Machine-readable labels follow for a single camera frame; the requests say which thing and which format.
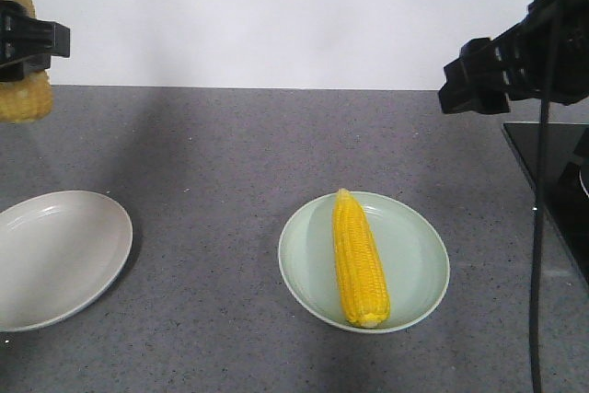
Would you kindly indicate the light green plate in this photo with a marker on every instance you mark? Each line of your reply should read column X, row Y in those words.
column 414, row 260

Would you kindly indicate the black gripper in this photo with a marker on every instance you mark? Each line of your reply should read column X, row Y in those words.
column 545, row 57

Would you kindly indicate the black glass cooktop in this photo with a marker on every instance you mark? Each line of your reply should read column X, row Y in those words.
column 566, row 179

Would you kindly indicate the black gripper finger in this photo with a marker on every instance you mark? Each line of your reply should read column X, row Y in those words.
column 28, row 44

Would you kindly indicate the yellow corn cob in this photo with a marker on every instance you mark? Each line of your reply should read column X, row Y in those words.
column 30, row 99
column 360, row 276

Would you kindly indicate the beige plate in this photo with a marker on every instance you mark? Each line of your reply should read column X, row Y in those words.
column 59, row 253

